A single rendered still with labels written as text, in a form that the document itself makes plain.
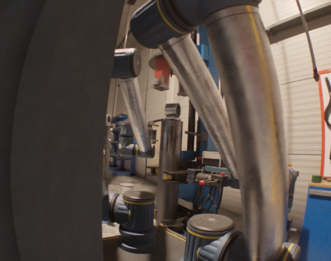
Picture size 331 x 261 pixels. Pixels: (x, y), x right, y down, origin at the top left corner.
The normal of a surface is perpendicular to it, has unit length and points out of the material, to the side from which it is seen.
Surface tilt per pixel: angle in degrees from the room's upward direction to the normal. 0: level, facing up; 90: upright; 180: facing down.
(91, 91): 90
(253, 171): 114
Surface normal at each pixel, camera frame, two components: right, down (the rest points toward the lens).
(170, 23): -0.38, 0.85
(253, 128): -0.50, 0.30
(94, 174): 0.65, -0.03
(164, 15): -0.56, 0.66
